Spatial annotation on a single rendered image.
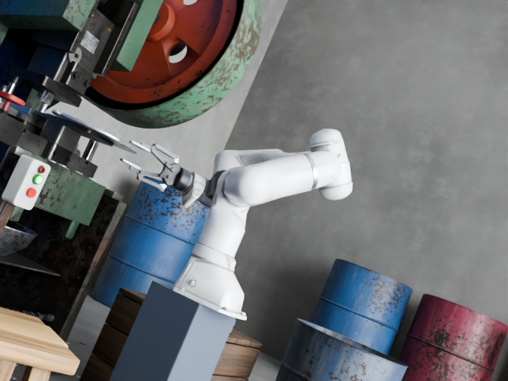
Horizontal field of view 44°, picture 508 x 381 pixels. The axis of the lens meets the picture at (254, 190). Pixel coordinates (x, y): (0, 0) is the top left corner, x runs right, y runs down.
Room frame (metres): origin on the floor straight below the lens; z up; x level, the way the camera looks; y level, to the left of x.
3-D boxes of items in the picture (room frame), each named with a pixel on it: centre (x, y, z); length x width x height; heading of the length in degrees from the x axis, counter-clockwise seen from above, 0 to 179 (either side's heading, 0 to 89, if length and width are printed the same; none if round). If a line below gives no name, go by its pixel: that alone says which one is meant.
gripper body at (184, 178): (2.11, 0.27, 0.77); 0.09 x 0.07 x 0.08; 117
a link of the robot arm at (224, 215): (1.77, 0.04, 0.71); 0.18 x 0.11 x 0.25; 17
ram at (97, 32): (2.07, 0.74, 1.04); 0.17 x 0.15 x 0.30; 65
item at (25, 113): (2.08, 0.77, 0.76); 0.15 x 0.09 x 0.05; 155
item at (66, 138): (2.01, 0.61, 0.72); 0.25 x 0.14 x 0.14; 65
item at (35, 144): (2.08, 0.77, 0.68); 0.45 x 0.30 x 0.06; 155
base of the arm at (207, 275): (1.71, 0.00, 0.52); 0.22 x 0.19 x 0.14; 54
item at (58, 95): (2.09, 0.78, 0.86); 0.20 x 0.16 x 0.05; 155
